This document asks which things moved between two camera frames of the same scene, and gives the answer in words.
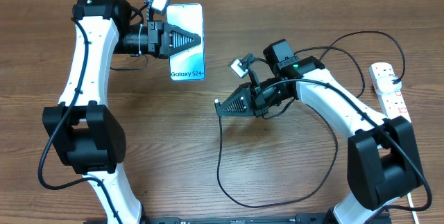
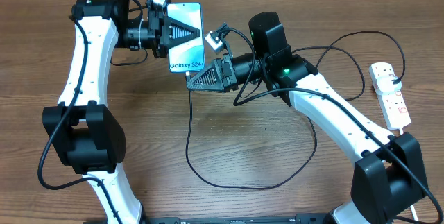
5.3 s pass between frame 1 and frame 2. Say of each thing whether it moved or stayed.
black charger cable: moved
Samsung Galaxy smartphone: stayed
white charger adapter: stayed
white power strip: stayed
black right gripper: moved
